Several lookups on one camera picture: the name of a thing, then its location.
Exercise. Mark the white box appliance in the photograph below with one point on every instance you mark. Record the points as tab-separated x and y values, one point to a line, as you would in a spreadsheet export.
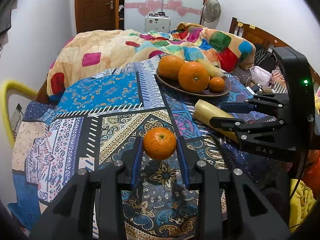
157	23

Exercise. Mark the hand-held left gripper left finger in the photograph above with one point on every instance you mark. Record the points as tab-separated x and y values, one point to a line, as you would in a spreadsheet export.
136	160

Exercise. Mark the pink patterned pouch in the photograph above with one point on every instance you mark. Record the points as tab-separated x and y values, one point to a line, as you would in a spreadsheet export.
262	75

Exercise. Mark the large banana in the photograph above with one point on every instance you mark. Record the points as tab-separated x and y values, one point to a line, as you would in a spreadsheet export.
207	111

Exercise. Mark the small banana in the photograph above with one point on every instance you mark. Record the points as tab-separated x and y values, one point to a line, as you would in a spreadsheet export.
211	70

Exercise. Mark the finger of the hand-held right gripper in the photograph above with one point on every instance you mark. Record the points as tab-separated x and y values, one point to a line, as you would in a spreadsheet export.
237	107
225	123

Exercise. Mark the brown round plate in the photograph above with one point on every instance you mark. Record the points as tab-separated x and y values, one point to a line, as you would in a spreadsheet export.
182	88

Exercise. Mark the standing fan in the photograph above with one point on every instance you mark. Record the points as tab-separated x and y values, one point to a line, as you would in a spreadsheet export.
211	10

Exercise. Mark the small orange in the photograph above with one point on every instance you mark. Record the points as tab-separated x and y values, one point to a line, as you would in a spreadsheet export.
217	83

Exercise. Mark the colourful patchwork blanket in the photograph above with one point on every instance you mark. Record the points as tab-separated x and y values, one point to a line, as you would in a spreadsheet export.
105	47

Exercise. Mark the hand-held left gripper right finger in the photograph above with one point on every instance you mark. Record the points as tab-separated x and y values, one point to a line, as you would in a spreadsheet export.
181	160

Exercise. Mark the brown wooden door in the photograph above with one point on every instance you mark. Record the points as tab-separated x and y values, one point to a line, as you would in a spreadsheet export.
96	5

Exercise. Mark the yellow chair frame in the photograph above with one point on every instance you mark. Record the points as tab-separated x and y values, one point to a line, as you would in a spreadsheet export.
15	83

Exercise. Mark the blue patterned cloth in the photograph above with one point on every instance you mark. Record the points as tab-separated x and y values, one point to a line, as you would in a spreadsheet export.
112	130

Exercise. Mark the yellow printed cloth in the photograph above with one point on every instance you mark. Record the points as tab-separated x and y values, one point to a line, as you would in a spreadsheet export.
303	205

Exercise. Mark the wooden bed headboard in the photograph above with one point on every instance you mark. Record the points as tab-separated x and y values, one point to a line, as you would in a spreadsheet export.
252	32

